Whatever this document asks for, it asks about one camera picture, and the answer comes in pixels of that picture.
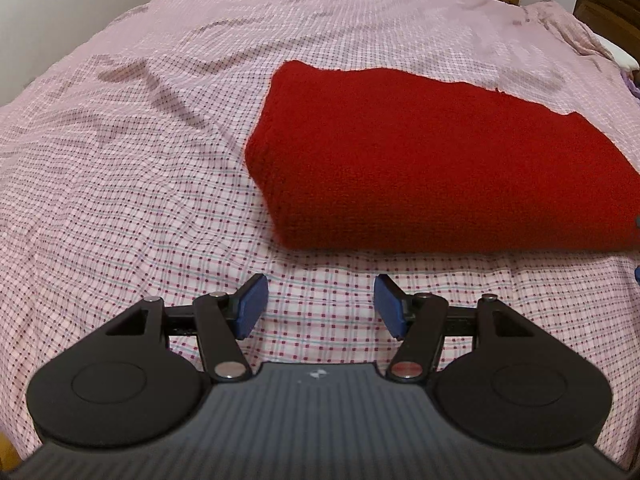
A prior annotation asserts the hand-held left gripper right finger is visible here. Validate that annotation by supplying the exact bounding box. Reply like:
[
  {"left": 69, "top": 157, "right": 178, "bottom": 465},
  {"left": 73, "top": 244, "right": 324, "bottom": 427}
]
[{"left": 373, "top": 273, "right": 534, "bottom": 382}]

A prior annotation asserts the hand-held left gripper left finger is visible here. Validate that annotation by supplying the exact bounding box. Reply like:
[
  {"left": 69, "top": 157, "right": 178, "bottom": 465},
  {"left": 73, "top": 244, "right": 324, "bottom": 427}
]
[{"left": 105, "top": 273, "right": 270, "bottom": 382}]

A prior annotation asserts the red knit sweater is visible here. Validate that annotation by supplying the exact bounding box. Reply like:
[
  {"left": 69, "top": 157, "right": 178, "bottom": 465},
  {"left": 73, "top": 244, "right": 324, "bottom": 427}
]
[{"left": 243, "top": 60, "right": 640, "bottom": 254}]

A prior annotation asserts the pink checkered bed sheet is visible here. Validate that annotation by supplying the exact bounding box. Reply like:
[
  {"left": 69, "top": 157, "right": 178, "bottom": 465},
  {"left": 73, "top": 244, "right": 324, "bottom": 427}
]
[{"left": 0, "top": 0, "right": 640, "bottom": 466}]

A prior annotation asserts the white pillow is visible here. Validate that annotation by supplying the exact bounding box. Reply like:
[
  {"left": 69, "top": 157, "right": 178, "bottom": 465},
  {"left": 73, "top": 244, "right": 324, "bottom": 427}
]
[{"left": 597, "top": 35, "right": 640, "bottom": 72}]

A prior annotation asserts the wooden headboard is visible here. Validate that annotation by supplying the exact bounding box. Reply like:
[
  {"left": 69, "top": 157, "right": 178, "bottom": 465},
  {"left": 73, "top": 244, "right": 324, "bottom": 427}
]
[{"left": 572, "top": 0, "right": 640, "bottom": 44}]

